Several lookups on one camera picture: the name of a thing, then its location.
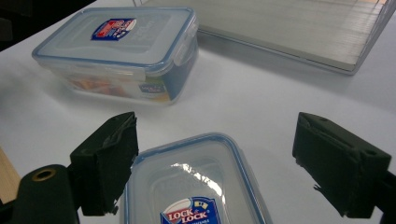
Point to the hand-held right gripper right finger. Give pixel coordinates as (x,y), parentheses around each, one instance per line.
(339,168)

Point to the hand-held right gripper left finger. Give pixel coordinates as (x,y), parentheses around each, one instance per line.
(104,168)

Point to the clear blue-rimmed food container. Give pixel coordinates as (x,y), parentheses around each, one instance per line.
(186,186)

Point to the clear container with orange insert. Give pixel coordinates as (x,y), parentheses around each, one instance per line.
(124,46)

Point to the pale table mat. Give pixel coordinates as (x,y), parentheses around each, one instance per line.
(249,109)

